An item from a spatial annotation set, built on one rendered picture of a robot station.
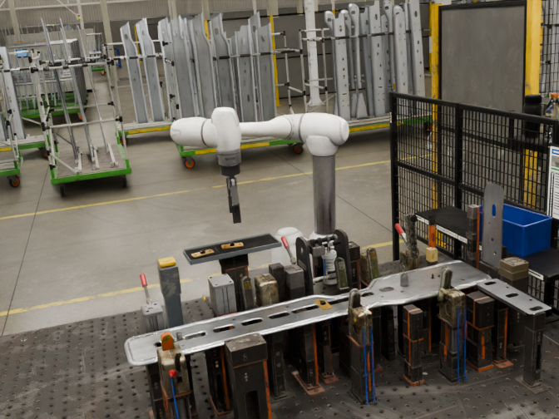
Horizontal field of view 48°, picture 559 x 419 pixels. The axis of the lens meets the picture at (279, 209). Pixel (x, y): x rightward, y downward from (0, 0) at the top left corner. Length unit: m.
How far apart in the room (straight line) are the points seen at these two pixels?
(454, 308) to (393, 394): 0.38
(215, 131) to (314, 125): 0.57
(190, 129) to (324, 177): 0.71
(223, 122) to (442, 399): 1.25
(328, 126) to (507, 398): 1.27
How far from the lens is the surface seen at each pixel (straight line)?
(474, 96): 4.80
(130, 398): 2.50
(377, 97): 10.29
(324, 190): 2.82
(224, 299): 2.30
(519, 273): 2.54
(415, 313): 2.27
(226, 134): 2.31
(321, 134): 2.73
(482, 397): 2.38
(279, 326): 2.19
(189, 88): 9.11
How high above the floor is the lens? 2.02
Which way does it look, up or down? 17 degrees down
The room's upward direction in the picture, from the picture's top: 5 degrees counter-clockwise
